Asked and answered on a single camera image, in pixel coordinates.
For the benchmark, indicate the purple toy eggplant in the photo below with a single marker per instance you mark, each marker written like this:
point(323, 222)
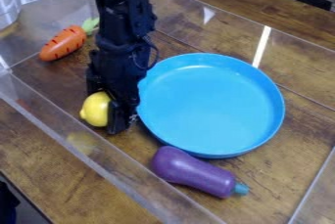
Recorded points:
point(177, 167)

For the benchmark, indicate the blue round tray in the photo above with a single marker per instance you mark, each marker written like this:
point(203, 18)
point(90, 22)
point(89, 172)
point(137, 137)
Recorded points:
point(211, 105)

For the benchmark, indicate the orange toy carrot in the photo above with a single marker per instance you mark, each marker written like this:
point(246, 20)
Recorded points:
point(67, 41)

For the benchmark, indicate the clear acrylic enclosure wall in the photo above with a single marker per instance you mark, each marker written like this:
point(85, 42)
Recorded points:
point(86, 177)

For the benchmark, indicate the yellow toy lemon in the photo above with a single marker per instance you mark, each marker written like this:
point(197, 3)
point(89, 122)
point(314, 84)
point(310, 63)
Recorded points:
point(94, 110)

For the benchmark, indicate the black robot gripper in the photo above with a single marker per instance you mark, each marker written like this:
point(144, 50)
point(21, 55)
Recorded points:
point(116, 70)

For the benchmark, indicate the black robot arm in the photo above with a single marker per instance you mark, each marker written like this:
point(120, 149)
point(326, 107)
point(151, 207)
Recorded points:
point(126, 21)

